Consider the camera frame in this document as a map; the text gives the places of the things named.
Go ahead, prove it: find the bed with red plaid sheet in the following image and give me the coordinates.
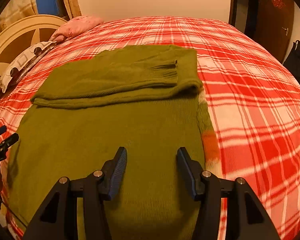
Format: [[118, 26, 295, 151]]
[[0, 16, 300, 240]]

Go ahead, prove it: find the wide beige floral curtain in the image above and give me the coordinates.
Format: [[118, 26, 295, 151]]
[[0, 0, 38, 37]]

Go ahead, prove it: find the cream and brown headboard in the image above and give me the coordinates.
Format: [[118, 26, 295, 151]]
[[0, 14, 68, 110]]

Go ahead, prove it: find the green striped knit sweater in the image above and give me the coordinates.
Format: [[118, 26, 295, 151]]
[[6, 44, 221, 240]]

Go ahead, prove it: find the pink pillow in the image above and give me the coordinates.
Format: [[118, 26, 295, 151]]
[[49, 15, 104, 42]]

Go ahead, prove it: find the black bag by wall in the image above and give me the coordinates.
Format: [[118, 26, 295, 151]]
[[283, 40, 300, 88]]

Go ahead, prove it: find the dark door frame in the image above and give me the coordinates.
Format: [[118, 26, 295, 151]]
[[229, 0, 260, 34]]

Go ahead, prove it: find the grey patterned pillow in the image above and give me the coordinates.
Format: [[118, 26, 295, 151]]
[[0, 41, 57, 94]]

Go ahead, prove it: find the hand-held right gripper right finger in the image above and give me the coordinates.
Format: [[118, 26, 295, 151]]
[[177, 147, 280, 240]]

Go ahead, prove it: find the brown wooden door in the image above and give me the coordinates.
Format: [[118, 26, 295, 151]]
[[255, 0, 295, 63]]

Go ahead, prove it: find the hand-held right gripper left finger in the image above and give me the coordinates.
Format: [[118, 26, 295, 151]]
[[22, 147, 127, 240]]

